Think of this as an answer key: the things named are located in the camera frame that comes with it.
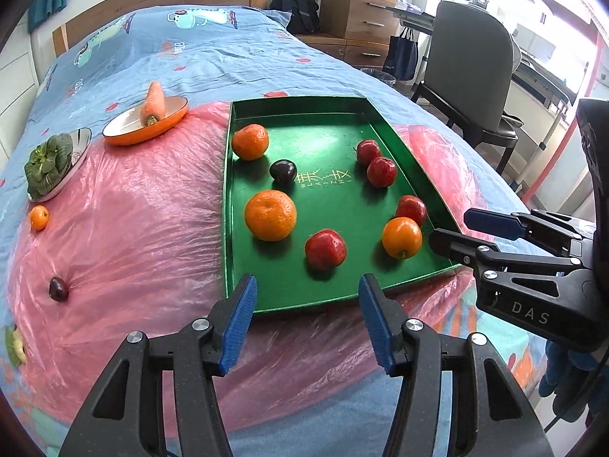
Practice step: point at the desk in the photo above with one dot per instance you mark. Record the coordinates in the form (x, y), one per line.
(529, 74)

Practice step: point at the white wardrobe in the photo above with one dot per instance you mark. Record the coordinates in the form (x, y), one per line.
(18, 87)

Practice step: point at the black backpack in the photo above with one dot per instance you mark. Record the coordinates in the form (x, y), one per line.
(304, 15)

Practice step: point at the blue patterned bedsheet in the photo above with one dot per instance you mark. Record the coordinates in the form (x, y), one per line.
(238, 54)

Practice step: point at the navy tote bag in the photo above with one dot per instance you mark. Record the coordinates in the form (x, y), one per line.
(402, 57)

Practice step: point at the green bok choy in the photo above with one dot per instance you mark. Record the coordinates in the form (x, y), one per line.
(47, 165)

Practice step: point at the carrot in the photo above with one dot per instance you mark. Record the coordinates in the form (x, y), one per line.
(153, 109)

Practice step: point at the pink plastic sheet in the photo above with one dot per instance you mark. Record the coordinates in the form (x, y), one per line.
(136, 237)

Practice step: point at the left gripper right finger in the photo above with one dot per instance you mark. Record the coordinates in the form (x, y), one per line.
(406, 348)

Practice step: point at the smooth orange fruit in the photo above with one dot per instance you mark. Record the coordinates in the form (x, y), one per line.
(401, 238)

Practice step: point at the small red fruit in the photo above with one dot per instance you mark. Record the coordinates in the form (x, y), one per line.
(325, 250)

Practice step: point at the green vegetable piece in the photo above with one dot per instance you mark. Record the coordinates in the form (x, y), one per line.
(15, 346)

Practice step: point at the large mandarin orange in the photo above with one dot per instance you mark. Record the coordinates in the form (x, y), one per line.
(270, 215)

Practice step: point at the blue gloved right hand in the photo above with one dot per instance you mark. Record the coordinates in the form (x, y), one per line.
(578, 381)

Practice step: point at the small orange tomato fruit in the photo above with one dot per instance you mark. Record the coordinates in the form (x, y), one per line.
(39, 217)

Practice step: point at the dark chair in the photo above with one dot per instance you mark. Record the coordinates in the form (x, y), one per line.
(468, 76)

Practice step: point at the silver metal plate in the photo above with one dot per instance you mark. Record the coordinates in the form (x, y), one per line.
(81, 140)

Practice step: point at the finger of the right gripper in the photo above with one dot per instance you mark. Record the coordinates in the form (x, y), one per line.
(549, 233)
(530, 272)

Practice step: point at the dark plum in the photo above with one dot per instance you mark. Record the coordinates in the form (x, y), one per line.
(58, 289)
(283, 172)

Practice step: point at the teal curtain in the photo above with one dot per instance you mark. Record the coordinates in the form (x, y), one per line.
(41, 10)

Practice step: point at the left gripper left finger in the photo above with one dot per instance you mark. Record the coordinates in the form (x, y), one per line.
(209, 347)

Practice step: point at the wooden drawer cabinet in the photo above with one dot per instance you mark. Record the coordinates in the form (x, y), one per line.
(355, 31)

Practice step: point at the red apple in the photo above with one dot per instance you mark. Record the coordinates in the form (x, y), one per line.
(381, 172)
(412, 207)
(367, 151)

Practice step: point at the green shallow box tray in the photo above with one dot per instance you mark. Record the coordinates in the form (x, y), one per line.
(331, 191)

